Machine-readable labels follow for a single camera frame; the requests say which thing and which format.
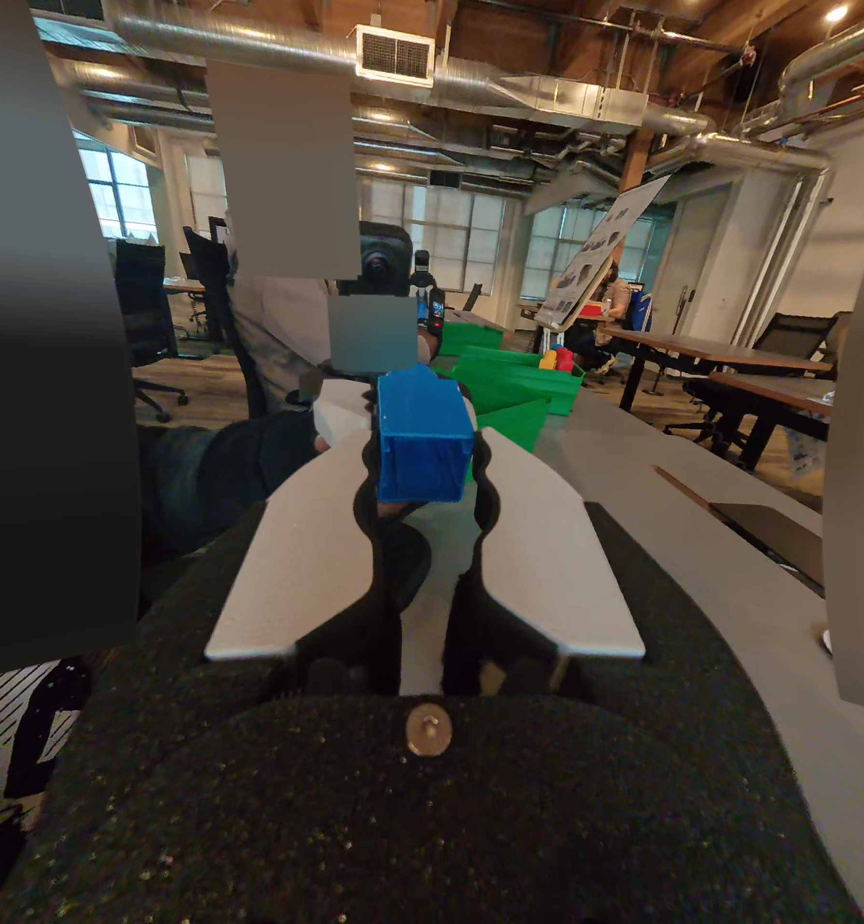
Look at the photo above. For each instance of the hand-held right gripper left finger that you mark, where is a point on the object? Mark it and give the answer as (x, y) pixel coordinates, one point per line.
(295, 563)

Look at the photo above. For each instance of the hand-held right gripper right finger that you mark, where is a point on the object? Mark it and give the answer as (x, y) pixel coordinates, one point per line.
(555, 563)

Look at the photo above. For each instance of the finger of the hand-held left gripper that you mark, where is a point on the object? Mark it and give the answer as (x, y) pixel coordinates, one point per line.
(342, 411)
(469, 401)

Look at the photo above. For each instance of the green plastic bin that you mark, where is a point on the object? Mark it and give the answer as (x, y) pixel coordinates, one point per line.
(511, 422)
(468, 338)
(518, 375)

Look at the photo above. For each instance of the blue building block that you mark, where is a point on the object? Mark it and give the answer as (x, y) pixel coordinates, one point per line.
(421, 447)

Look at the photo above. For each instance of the person's left hand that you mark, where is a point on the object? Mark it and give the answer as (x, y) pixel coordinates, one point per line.
(288, 447)

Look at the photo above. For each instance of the office window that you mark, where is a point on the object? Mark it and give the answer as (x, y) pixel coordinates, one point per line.
(555, 252)
(114, 188)
(439, 231)

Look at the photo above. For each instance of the red building block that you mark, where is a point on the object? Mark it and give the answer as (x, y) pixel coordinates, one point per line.
(565, 359)

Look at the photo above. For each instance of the black office chair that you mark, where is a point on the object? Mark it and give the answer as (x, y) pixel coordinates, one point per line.
(140, 303)
(208, 267)
(793, 336)

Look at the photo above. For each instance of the white poster board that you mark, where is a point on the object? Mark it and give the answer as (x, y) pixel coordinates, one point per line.
(598, 252)

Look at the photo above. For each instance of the ceiling air vent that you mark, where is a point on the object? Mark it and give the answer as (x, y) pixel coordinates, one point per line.
(396, 54)

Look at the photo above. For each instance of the wooden office desk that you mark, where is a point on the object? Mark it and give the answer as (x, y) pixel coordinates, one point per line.
(728, 350)
(778, 390)

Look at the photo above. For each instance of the white door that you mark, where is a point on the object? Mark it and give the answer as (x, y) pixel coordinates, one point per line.
(692, 252)

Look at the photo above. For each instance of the ceiling light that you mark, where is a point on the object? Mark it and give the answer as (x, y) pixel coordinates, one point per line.
(836, 12)

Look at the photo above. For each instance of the silver air duct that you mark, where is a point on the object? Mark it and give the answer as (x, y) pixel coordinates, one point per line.
(259, 36)
(822, 61)

